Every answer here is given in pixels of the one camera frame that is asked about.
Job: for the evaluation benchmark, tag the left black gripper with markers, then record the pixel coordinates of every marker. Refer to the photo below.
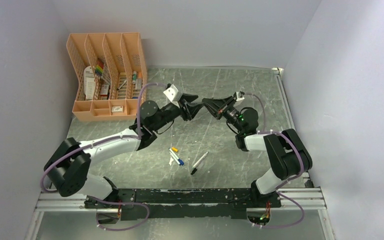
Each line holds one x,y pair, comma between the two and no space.
191,111

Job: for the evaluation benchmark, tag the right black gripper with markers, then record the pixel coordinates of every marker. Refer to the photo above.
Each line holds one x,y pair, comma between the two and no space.
219,107

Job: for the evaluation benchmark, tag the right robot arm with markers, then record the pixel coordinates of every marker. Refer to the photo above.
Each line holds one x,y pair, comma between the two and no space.
287,155

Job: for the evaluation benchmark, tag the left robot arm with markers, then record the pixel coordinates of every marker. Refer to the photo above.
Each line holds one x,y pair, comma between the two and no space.
68,168

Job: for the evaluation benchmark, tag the yellow pen cap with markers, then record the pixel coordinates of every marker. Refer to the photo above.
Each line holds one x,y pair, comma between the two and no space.
175,149

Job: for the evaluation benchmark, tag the silver marker pen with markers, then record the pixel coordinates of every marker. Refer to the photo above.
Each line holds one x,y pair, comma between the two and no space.
198,162

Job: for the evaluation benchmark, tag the white pen blue cap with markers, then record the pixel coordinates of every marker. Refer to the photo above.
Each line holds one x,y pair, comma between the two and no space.
170,150

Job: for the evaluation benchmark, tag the orange glue stick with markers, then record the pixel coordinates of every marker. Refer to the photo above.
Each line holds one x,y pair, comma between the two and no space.
139,81

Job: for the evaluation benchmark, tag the green glue stick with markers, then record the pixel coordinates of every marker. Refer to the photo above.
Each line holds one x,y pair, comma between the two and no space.
134,79

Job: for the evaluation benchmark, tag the small white box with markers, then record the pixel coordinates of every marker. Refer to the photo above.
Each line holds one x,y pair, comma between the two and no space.
118,109

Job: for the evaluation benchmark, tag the small red box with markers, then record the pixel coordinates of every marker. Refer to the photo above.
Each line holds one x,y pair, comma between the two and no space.
104,92

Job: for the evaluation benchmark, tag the orange plastic file organizer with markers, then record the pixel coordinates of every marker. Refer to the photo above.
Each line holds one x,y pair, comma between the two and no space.
122,53

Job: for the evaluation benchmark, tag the coloured marker set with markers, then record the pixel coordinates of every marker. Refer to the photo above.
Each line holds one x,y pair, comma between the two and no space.
99,68

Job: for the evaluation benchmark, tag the white paper box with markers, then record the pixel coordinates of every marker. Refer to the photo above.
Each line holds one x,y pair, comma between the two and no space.
88,83

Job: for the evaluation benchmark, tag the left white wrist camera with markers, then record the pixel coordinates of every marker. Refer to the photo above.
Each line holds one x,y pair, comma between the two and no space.
172,93

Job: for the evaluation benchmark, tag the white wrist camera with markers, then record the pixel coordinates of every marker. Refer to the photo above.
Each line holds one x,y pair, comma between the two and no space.
172,93
239,96

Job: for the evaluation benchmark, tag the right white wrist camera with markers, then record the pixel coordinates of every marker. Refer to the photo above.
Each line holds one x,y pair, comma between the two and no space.
239,96

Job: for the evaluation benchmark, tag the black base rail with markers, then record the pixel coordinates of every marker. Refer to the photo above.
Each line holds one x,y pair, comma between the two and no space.
134,204

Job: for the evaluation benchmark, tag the aluminium frame rail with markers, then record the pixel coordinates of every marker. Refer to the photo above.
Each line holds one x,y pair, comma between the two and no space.
307,198

